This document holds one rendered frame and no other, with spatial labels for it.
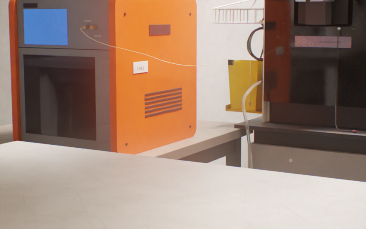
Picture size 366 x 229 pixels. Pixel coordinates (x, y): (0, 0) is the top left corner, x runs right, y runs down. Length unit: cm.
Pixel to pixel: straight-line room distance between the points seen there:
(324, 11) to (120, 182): 141
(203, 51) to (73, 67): 181
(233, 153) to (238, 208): 171
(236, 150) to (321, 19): 56
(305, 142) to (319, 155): 6
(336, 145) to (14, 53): 97
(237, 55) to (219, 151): 133
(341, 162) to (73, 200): 148
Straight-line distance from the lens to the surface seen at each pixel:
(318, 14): 211
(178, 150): 197
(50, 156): 93
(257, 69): 227
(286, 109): 226
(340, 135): 210
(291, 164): 217
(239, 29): 354
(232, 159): 239
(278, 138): 220
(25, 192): 75
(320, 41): 217
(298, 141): 217
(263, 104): 226
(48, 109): 196
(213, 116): 364
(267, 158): 220
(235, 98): 232
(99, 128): 186
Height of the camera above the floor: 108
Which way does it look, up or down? 8 degrees down
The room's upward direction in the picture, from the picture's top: straight up
